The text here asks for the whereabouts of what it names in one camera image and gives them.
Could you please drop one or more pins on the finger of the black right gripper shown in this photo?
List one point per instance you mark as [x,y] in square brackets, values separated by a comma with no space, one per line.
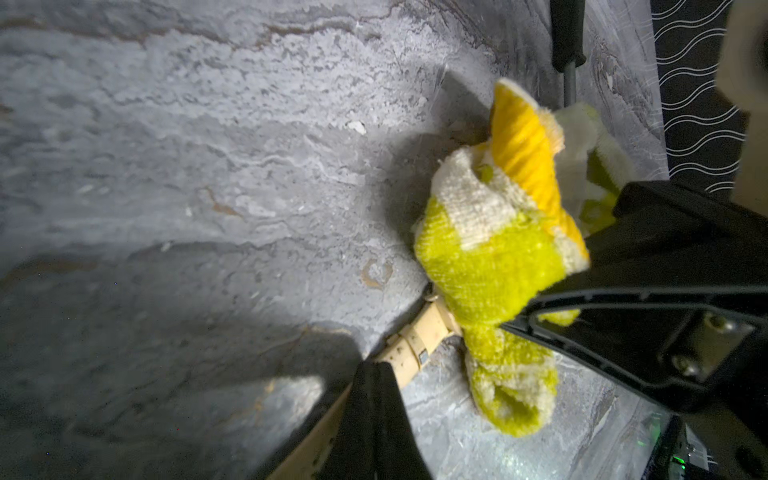
[680,348]

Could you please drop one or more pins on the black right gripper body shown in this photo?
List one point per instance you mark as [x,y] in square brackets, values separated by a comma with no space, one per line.
[666,236]

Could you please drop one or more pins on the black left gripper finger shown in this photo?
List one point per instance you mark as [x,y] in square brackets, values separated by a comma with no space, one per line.
[375,439]

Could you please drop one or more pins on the orange strap watch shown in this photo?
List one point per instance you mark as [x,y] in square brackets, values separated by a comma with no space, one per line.
[408,351]

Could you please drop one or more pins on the yellow green white towel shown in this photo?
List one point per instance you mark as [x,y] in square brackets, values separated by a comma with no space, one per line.
[506,219]

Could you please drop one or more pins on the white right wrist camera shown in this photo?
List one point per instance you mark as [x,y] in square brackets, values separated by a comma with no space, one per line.
[742,78]

